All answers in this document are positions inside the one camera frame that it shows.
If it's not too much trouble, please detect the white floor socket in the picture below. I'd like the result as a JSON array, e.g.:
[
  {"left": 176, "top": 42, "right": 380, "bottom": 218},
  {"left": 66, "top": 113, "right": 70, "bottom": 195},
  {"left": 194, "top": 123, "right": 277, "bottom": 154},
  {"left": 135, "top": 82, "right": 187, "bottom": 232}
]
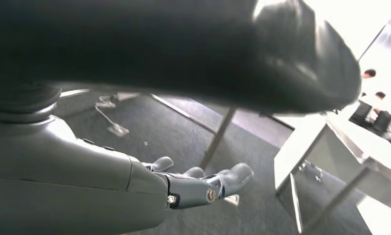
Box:
[
  {"left": 107, "top": 123, "right": 130, "bottom": 138},
  {"left": 224, "top": 194, "right": 240, "bottom": 207}
]

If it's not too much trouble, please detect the white cabinet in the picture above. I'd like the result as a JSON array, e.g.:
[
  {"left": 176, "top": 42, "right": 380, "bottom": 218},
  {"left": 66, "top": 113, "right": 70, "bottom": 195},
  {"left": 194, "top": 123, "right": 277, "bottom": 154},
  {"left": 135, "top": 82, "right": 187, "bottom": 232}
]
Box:
[{"left": 274, "top": 112, "right": 391, "bottom": 195}]

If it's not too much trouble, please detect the white power cable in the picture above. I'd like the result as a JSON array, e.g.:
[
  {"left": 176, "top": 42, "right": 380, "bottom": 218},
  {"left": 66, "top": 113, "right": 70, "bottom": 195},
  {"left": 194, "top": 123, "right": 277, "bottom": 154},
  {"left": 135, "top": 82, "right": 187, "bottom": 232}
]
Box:
[{"left": 94, "top": 93, "right": 140, "bottom": 130}]

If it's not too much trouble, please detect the steel table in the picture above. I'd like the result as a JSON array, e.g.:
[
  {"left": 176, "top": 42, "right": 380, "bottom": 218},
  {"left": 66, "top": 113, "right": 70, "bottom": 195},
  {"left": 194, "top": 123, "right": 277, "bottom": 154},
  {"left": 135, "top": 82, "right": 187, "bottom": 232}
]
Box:
[
  {"left": 288, "top": 155, "right": 391, "bottom": 235},
  {"left": 58, "top": 88, "right": 238, "bottom": 171}
]

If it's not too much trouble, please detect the black office chair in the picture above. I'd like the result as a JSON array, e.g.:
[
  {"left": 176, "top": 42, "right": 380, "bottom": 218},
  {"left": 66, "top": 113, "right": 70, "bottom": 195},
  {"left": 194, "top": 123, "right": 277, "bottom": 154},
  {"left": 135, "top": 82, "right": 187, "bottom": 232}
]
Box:
[
  {"left": 348, "top": 99, "right": 373, "bottom": 126},
  {"left": 372, "top": 110, "right": 391, "bottom": 139}
]

